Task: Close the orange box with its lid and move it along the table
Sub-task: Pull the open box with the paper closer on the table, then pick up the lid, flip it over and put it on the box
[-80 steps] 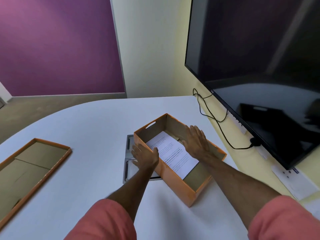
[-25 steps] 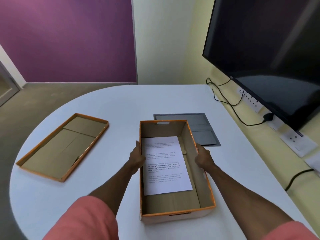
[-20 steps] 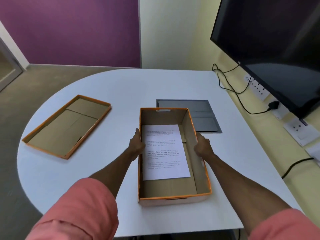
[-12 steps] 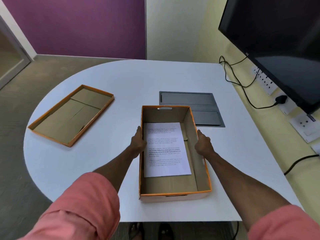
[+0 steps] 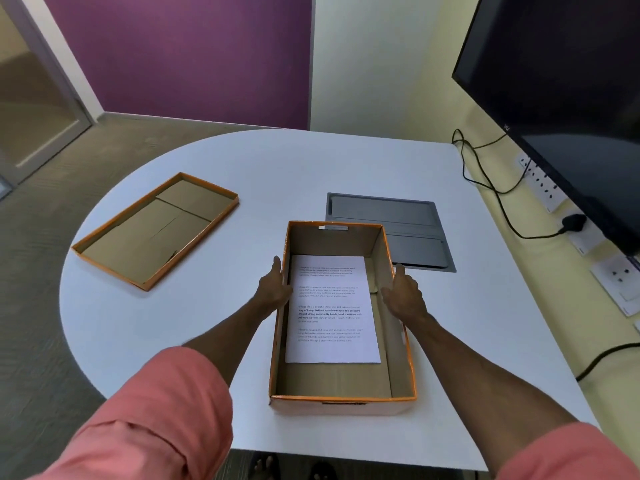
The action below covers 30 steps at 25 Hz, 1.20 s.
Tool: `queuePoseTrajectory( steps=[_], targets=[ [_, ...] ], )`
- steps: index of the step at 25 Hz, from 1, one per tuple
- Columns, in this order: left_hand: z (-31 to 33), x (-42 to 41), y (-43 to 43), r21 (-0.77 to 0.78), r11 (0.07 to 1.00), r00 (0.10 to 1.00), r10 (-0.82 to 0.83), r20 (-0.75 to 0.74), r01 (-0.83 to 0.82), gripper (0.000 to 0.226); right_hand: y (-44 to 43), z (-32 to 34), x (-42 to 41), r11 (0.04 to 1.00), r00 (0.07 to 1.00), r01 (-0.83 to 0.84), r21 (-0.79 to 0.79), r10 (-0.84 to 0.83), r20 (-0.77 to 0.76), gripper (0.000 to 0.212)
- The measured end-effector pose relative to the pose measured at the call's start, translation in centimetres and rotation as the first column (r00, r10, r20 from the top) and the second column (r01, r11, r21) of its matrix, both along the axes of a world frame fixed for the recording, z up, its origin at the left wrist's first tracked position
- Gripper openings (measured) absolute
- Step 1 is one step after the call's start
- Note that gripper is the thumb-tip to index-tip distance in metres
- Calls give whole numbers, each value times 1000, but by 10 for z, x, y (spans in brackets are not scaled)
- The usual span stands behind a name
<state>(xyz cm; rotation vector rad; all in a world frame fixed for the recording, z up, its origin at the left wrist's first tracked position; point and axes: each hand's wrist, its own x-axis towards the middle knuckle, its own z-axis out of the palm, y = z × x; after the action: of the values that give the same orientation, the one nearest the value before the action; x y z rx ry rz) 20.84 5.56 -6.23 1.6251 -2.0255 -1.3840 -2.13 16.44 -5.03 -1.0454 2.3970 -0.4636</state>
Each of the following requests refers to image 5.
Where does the white multi-socket power strip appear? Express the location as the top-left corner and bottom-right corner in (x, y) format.
(516, 153), (569, 213)

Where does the person's pink sleeve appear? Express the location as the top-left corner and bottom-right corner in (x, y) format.
(30, 346), (234, 480)
(495, 422), (640, 480)

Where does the orange cardboard box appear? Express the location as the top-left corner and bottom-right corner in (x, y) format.
(268, 221), (418, 417)

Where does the person's left hand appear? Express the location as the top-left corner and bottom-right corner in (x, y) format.
(254, 256), (294, 318)

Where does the person's right forearm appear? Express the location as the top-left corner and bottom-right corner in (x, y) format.
(406, 312), (580, 475)

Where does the person's right hand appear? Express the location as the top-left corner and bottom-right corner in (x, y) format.
(381, 265), (431, 325)

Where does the person's pink right sleeve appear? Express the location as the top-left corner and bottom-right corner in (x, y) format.
(495, 422), (640, 480)

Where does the grey table cable hatch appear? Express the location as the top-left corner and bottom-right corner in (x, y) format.
(326, 193), (457, 273)

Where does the thick black cable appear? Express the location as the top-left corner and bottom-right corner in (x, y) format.
(576, 342), (640, 383)

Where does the large white wall socket plate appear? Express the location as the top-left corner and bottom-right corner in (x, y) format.
(590, 255), (640, 318)

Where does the thin black power cable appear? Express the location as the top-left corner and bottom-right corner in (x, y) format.
(451, 129), (568, 240)

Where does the white printed paper sheet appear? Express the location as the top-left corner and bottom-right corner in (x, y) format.
(285, 255), (382, 364)

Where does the black flat screen monitor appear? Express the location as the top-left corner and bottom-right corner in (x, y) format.
(451, 0), (640, 256)

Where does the person's pink left sleeve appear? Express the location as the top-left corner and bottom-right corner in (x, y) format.
(30, 346), (234, 480)

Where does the person's left foot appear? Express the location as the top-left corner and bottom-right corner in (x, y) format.
(248, 454), (281, 480)

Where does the orange cardboard box lid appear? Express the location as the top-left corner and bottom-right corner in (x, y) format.
(71, 172), (240, 292)

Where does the person's left forearm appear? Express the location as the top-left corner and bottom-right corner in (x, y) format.
(181, 299), (273, 395)

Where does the glass door with grey frame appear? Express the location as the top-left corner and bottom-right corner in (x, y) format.
(0, 0), (94, 195)

